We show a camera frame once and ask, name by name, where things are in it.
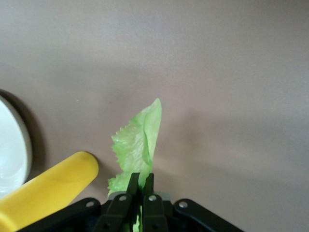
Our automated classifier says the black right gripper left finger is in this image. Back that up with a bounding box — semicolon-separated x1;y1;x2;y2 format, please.
23;173;143;232

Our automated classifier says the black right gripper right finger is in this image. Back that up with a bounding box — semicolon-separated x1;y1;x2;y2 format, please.
141;173;242;232

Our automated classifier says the green lettuce leaf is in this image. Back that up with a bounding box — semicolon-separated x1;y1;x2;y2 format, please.
107;98;162;232

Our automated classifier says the yellow mustard squeeze bottle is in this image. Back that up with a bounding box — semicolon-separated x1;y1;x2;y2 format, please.
0;151;99;232

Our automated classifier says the beige plate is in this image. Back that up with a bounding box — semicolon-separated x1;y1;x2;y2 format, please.
0;93;33;194

